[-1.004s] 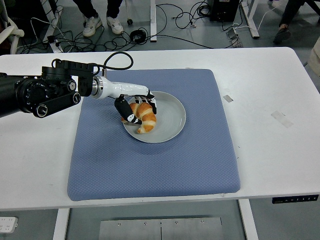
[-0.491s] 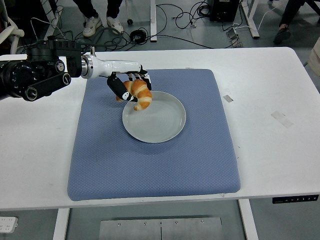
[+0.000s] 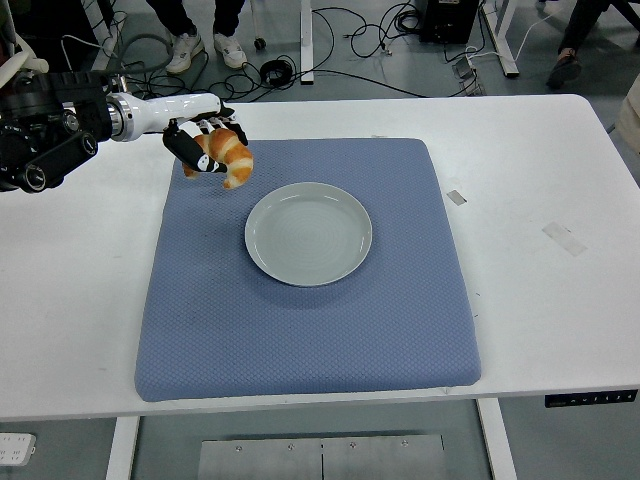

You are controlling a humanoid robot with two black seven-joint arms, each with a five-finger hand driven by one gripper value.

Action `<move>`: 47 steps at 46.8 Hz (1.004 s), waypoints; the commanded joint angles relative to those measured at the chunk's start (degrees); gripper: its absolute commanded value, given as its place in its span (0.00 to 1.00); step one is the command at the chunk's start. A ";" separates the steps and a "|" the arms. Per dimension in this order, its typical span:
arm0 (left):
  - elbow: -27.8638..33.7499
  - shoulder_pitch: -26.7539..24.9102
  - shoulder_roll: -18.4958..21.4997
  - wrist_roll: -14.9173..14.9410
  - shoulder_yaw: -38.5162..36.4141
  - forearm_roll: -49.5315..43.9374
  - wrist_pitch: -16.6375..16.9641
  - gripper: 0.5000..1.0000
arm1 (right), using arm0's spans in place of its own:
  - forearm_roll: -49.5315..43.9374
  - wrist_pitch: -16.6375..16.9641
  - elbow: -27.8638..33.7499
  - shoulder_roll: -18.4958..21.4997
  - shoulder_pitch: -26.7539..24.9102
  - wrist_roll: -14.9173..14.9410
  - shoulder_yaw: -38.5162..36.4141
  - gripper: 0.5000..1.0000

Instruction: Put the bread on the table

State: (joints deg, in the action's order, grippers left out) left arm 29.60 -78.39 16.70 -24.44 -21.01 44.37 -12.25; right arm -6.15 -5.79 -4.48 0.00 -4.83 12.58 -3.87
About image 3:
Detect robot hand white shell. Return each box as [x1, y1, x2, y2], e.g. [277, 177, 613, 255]
[124, 92, 250, 175]

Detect croissant bread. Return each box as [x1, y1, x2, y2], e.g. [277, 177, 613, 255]
[182, 128, 255, 190]

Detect person's leg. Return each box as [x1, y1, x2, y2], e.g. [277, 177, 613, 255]
[557, 0, 640, 51]
[213, 0, 246, 36]
[147, 0, 199, 37]

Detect white desk leg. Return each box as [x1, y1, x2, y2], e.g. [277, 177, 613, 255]
[299, 0, 316, 85]
[482, 0, 521, 79]

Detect grey round plate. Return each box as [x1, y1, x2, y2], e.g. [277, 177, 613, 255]
[244, 181, 374, 288]

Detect blue quilted mat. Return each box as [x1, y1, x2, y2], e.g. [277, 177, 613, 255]
[133, 137, 484, 404]

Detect black equipment box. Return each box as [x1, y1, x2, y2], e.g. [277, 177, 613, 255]
[418, 0, 484, 45]

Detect grey floor socket box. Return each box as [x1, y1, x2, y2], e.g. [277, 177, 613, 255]
[452, 53, 486, 96]

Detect white table leg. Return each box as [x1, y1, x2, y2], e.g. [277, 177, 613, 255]
[104, 415, 141, 480]
[475, 398, 519, 480]

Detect white power strip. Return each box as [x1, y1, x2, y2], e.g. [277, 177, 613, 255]
[0, 432, 38, 467]

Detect grey metal plate with screws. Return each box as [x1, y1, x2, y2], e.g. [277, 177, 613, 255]
[198, 434, 446, 480]

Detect person's dark shoe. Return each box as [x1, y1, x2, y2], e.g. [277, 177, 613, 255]
[546, 47, 584, 90]

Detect large clear tape piece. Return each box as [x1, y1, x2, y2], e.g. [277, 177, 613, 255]
[541, 221, 589, 258]

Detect beige fabric object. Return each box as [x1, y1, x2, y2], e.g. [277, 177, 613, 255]
[613, 74, 640, 156]

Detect black table control panel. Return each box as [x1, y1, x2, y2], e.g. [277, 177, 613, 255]
[544, 393, 640, 409]

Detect grey corrugated hose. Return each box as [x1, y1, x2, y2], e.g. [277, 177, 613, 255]
[102, 32, 176, 81]

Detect coiled black cable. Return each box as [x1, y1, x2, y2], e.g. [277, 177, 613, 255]
[259, 58, 294, 86]

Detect looped black floor cable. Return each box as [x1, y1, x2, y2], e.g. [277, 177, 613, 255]
[349, 0, 426, 59]

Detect long black floor cable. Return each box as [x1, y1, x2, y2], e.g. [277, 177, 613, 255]
[292, 68, 431, 99]

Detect white cable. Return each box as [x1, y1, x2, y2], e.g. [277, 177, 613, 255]
[464, 9, 556, 62]

